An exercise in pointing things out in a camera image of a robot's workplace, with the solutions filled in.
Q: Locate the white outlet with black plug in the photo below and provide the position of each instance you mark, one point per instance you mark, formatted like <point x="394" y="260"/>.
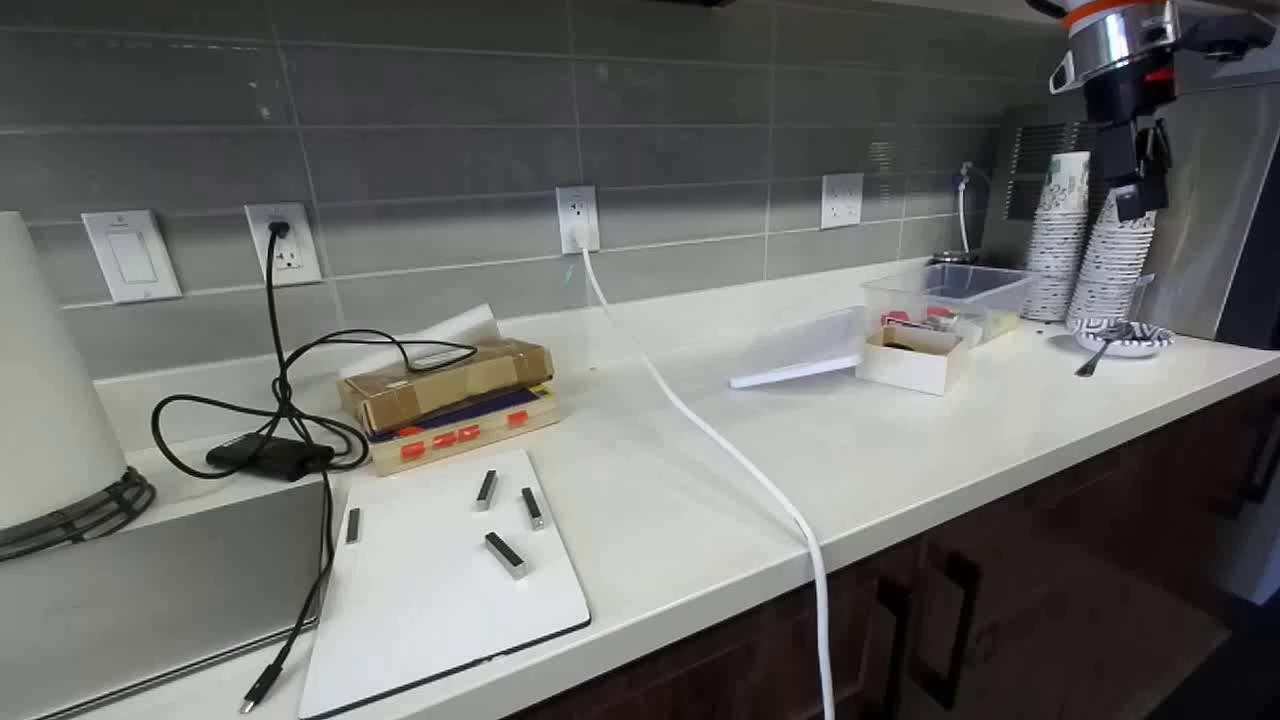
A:
<point x="296" y="247"/>

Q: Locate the white paper sheet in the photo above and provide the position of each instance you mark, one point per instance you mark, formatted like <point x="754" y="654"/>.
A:
<point x="462" y="325"/>

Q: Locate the clear plastic storage bin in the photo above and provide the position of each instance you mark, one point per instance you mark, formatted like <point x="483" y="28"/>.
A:
<point x="980" y="286"/>

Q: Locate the small light wooden box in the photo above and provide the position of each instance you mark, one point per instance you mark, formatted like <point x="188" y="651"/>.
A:
<point x="915" y="361"/>

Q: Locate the white paper towel roll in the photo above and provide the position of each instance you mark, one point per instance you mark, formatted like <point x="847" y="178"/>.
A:
<point x="47" y="387"/>

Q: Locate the dark wood base cabinet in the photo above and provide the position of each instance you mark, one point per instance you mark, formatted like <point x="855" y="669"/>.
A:
<point x="1066" y="572"/>

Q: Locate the white plate with blue pattern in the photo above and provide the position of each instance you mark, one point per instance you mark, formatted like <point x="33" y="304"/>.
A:
<point x="1135" y="344"/>

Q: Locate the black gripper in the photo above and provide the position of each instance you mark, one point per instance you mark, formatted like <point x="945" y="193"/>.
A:
<point x="1124" y="93"/>

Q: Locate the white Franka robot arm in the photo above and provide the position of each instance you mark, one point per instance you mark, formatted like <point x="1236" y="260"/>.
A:
<point x="1115" y="35"/>

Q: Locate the stainless steel sink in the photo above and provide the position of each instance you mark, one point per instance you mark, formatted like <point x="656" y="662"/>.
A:
<point x="160" y="587"/>

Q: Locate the flat box with orange print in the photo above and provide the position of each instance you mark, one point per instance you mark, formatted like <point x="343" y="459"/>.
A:
<point x="462" y="439"/>

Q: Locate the white empty wall outlet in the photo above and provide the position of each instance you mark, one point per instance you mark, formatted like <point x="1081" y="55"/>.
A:
<point x="842" y="203"/>

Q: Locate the small black marker piece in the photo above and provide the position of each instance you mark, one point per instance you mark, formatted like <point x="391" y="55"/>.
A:
<point x="504" y="553"/>

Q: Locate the white light switch plate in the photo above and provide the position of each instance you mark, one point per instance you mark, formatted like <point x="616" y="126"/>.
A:
<point x="131" y="258"/>

